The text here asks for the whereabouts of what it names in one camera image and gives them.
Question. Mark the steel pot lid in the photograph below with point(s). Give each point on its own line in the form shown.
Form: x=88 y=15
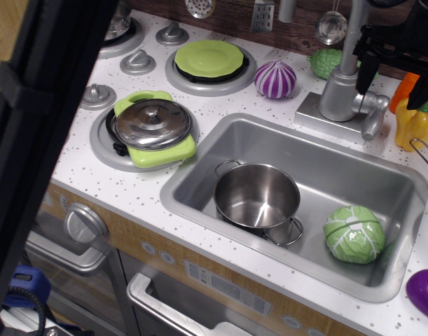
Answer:
x=151 y=124

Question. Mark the back left burner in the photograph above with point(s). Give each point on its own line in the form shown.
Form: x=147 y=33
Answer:
x=124 y=44

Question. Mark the hanging metal spatula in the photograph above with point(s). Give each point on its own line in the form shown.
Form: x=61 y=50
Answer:
x=262 y=16

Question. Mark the back right burner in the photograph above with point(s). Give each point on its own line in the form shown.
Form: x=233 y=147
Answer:
x=220 y=89

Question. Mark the silver toy faucet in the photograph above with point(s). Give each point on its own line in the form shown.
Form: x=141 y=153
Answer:
x=336 y=110

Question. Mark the silver stove knob back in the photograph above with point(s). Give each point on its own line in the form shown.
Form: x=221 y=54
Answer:
x=172 y=35

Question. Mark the silver dishwasher handle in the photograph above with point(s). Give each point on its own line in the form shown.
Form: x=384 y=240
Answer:
x=184 y=325

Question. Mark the silver sink basin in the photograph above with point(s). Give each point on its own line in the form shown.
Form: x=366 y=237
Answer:
x=329 y=176

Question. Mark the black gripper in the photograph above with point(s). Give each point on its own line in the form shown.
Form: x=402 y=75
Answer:
x=403 y=46

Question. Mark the green toy cabbage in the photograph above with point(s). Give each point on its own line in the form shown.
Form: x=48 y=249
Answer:
x=353 y=234

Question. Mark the wire basket handle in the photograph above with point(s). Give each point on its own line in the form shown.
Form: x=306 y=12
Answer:
x=421 y=148

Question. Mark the orange toy carrot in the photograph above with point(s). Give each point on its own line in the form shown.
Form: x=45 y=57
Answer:
x=403 y=90

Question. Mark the green toy bitter gourd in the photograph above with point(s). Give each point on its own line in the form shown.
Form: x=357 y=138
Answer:
x=324 y=61

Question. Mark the purple striped toy onion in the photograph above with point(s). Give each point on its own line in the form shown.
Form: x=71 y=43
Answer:
x=275 y=80

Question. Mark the silver stove knob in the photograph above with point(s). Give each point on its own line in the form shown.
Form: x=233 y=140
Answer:
x=97 y=97
x=172 y=35
x=138 y=63

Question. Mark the silver oven dial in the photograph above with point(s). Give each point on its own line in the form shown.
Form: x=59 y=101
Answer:
x=82 y=224

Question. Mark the small steel pot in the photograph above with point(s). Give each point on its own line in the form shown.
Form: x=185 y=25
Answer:
x=120 y=22

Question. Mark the green cutting board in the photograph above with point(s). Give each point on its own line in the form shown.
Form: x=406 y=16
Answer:
x=152 y=158

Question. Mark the blue plastic device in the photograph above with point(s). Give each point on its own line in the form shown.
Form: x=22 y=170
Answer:
x=29 y=287

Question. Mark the silver stove knob front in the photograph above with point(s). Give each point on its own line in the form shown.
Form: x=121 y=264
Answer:
x=97 y=97

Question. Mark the silver oven door handle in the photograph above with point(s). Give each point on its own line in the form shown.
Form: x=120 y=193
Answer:
x=88 y=264

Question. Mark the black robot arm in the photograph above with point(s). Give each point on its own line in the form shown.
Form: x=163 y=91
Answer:
x=55 y=54

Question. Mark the silver stove knob middle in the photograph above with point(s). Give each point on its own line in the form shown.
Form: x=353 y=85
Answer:
x=138 y=63

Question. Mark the burner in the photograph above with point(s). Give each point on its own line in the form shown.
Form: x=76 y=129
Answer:
x=220 y=89
x=124 y=44
x=107 y=147

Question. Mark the hanging slotted spoon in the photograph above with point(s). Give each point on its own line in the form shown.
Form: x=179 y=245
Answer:
x=200 y=9

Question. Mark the hanging silver handle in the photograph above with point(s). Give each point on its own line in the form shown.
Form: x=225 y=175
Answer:
x=287 y=10

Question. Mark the silver faucet lever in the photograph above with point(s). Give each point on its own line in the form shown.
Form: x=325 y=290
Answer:
x=374 y=106

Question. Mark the front right burner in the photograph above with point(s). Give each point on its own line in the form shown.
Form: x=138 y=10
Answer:
x=107 y=147

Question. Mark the stainless steel pot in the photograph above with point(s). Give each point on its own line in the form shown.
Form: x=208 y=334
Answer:
x=260 y=199

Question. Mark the purple toy eggplant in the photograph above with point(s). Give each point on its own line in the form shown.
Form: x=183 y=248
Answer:
x=417 y=290

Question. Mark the hanging metal ladle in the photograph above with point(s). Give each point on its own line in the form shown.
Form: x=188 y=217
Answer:
x=331 y=26

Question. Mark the green round plate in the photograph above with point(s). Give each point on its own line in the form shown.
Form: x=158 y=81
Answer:
x=209 y=59

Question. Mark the yellow toy bell pepper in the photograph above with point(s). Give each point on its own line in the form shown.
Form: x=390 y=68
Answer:
x=410 y=124

